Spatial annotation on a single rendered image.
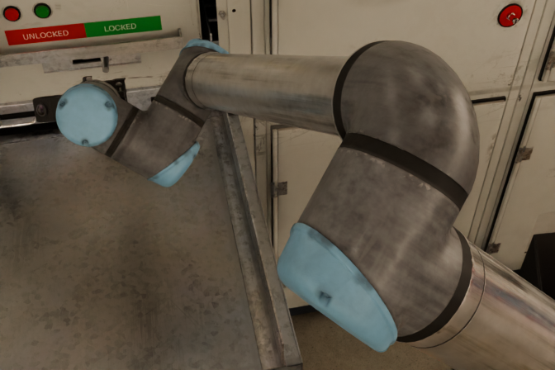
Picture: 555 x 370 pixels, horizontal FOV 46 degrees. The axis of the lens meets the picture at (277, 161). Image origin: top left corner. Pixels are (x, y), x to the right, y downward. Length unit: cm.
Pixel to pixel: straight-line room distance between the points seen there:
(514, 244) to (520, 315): 162
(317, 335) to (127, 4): 122
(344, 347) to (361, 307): 163
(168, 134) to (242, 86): 24
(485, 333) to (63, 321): 79
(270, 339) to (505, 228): 119
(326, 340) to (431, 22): 108
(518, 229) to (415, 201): 169
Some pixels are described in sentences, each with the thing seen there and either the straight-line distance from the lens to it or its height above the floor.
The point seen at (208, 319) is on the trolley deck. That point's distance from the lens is 116.
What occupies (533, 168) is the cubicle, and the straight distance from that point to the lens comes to 201.
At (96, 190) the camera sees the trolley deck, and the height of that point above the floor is 85.
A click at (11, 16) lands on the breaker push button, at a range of 146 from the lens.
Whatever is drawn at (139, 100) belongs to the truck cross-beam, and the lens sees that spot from 155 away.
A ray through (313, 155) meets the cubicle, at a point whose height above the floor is 70.
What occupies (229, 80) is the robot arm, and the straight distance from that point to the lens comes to 86.
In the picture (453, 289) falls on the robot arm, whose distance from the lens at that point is 56.
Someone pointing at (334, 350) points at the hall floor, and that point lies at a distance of 213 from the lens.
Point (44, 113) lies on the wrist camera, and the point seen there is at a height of 108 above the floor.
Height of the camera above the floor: 179
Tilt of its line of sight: 41 degrees down
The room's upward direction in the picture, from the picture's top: straight up
